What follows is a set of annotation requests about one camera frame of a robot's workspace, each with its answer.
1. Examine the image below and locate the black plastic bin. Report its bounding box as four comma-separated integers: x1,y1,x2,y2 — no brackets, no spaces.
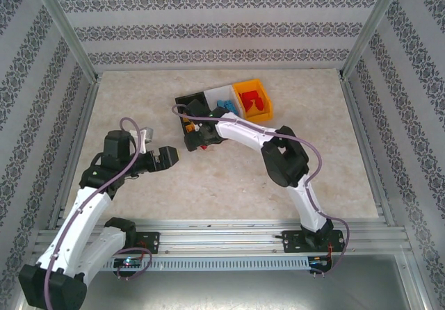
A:
175,92,210,152

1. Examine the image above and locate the white plastic bin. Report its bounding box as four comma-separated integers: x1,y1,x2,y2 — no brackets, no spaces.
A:
203,84,244,118

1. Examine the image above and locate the yellow plastic bin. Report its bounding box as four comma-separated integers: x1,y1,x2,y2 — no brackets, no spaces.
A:
232,78,274,123

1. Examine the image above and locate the small circuit board green light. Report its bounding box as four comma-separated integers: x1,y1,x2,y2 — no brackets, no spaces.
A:
113,258,143,268

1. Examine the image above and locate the grey metal sheet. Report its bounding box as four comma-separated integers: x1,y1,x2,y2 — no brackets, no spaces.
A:
83,254,430,310

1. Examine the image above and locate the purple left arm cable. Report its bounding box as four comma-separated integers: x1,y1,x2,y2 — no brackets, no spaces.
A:
43,117,154,309

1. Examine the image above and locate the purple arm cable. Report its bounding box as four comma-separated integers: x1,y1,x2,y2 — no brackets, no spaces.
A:
43,117,154,309
172,104,350,279

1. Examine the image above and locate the aluminium side rail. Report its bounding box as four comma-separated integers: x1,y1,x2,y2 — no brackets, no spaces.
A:
47,73,102,229
339,74,396,227

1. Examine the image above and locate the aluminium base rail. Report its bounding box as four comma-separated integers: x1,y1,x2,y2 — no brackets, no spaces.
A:
33,218,412,256

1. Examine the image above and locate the grey slotted cable duct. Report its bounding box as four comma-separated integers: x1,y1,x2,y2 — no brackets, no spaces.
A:
100,256,311,272

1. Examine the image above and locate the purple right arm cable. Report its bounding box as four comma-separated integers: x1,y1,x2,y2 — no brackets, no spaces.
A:
172,104,350,279

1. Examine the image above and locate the aluminium frame post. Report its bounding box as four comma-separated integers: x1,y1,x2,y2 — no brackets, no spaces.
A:
31,0,102,83
339,0,407,80

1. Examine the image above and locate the aluminium front frame beam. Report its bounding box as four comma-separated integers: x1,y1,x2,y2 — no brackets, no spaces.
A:
399,247,439,310

